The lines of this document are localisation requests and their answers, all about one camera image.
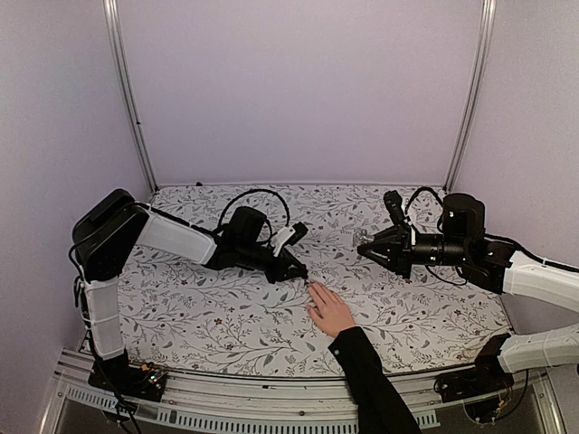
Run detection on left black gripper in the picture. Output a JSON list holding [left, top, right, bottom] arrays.
[[238, 240, 308, 284]]

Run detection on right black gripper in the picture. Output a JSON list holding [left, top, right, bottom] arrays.
[[358, 223, 470, 279]]

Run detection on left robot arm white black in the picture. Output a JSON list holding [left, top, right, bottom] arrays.
[[68, 189, 308, 392]]

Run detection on black sleeved forearm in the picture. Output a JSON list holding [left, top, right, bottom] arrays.
[[329, 326, 421, 433]]

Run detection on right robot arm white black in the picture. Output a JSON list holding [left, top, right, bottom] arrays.
[[354, 191, 578, 394]]

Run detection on person's bare hand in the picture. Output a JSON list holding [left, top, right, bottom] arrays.
[[307, 280, 356, 338]]

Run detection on floral patterned table mat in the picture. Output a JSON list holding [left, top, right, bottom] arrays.
[[118, 185, 510, 377]]

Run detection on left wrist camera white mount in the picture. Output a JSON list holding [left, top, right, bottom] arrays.
[[270, 222, 308, 257]]

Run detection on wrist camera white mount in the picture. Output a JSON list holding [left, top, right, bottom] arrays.
[[384, 190, 415, 245], [270, 222, 308, 257]]

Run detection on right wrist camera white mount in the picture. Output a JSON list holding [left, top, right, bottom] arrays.
[[384, 190, 415, 245]]

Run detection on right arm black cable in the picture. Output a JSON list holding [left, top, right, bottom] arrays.
[[404, 184, 447, 218]]

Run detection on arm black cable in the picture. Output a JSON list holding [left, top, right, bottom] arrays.
[[216, 187, 292, 241], [404, 184, 447, 218]]

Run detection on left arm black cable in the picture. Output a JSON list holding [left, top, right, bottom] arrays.
[[216, 187, 292, 241]]

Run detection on front aluminium slotted rail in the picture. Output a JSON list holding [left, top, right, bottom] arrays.
[[39, 350, 568, 433]]

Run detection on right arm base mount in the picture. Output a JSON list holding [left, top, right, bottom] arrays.
[[433, 334, 515, 402]]

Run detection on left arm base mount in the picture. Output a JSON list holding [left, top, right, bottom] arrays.
[[88, 352, 167, 402]]

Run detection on right aluminium frame post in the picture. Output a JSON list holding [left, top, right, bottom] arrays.
[[443, 0, 497, 192]]

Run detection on aluminium frame post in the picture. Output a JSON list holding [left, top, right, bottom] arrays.
[[443, 0, 497, 192], [102, 0, 158, 193]]

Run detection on left aluminium frame post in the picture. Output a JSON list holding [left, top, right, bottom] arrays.
[[102, 0, 158, 193]]

